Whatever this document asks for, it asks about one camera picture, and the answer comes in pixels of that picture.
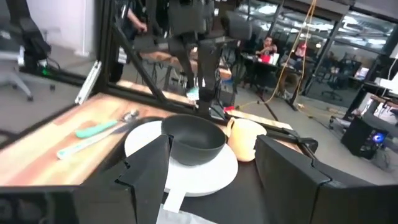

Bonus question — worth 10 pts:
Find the computer case with blue light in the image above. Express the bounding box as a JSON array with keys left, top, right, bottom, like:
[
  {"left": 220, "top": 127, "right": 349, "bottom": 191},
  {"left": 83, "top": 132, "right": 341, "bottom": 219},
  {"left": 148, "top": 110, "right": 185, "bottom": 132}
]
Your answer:
[{"left": 340, "top": 116, "right": 389, "bottom": 160}]

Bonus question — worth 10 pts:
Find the knife with patterned teal handle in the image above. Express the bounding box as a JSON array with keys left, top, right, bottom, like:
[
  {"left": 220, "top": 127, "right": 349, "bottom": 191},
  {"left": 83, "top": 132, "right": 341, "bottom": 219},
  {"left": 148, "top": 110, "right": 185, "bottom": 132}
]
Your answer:
[{"left": 57, "top": 121, "right": 137, "bottom": 161}]

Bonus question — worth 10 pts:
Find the orange cup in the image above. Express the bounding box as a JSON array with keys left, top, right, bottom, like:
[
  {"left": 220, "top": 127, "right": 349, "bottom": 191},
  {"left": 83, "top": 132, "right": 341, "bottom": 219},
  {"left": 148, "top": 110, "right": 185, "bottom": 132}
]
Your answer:
[{"left": 226, "top": 117, "right": 267, "bottom": 163}]

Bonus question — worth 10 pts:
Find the black bowl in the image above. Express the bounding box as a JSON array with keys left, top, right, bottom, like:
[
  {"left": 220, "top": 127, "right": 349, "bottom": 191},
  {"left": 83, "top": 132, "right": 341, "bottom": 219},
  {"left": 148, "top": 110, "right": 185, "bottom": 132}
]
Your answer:
[{"left": 160, "top": 114, "right": 227, "bottom": 167}]

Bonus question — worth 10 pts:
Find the white plate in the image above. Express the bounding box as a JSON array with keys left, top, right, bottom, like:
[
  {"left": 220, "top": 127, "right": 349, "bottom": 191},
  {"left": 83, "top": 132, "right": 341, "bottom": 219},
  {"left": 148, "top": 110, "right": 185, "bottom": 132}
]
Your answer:
[{"left": 124, "top": 119, "right": 239, "bottom": 198}]

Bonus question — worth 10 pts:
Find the hanging yellow cable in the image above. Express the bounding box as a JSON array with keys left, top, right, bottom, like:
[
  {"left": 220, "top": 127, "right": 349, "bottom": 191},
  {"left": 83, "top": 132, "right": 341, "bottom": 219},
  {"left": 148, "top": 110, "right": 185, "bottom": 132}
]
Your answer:
[{"left": 245, "top": 0, "right": 318, "bottom": 108}]

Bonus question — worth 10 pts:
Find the person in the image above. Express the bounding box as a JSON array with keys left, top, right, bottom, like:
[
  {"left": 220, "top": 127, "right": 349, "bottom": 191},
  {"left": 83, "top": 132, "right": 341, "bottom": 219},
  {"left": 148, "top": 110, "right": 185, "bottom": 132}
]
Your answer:
[
  {"left": 110, "top": 0, "right": 149, "bottom": 84},
  {"left": 254, "top": 35, "right": 280, "bottom": 65},
  {"left": 290, "top": 42, "right": 313, "bottom": 71}
]

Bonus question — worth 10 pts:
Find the fork with patterned teal handle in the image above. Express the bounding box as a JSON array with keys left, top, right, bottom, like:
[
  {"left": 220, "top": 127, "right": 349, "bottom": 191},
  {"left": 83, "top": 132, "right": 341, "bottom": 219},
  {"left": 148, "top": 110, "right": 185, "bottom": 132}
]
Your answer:
[{"left": 185, "top": 86, "right": 200, "bottom": 103}]

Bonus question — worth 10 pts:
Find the black plastic tray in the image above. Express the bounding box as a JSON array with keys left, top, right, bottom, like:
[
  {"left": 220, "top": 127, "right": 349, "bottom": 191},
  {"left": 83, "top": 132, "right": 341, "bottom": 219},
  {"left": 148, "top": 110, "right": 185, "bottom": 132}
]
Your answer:
[{"left": 90, "top": 115, "right": 315, "bottom": 224}]

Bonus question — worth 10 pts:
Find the black aluminium table frame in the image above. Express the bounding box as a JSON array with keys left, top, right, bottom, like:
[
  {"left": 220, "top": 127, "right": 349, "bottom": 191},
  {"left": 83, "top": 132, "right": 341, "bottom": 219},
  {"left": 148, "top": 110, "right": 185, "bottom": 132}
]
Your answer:
[{"left": 0, "top": 0, "right": 320, "bottom": 156}]

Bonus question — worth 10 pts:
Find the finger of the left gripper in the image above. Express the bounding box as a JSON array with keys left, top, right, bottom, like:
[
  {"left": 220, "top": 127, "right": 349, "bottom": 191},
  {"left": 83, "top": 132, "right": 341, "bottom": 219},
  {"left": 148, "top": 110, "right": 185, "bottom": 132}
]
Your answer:
[{"left": 170, "top": 38, "right": 197, "bottom": 91}]

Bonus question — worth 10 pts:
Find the spoon with green handle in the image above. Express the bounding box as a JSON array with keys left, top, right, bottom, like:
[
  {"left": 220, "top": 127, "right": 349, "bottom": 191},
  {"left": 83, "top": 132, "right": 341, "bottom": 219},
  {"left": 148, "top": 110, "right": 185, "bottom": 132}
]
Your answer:
[{"left": 75, "top": 110, "right": 140, "bottom": 140}]

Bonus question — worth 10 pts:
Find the grey office chair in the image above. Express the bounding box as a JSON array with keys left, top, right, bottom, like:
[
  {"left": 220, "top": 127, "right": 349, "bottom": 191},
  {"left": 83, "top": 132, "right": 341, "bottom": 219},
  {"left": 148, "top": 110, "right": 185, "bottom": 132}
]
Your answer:
[{"left": 0, "top": 29, "right": 57, "bottom": 102}]

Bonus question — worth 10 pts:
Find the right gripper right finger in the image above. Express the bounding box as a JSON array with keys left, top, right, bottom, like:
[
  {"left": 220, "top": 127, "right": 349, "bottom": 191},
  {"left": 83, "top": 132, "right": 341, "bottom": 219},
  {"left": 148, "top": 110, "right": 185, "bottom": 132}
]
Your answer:
[{"left": 254, "top": 134, "right": 374, "bottom": 224}]

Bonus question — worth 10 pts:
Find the silver aluminium bar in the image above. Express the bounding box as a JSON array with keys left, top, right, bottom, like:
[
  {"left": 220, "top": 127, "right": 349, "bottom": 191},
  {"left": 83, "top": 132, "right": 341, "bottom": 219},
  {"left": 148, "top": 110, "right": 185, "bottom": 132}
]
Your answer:
[{"left": 74, "top": 60, "right": 103, "bottom": 106}]

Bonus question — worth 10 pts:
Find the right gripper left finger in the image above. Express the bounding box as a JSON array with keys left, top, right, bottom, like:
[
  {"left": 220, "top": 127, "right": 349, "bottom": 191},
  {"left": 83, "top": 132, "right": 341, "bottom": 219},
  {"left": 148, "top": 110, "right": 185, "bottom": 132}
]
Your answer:
[{"left": 82, "top": 134, "right": 172, "bottom": 224}]

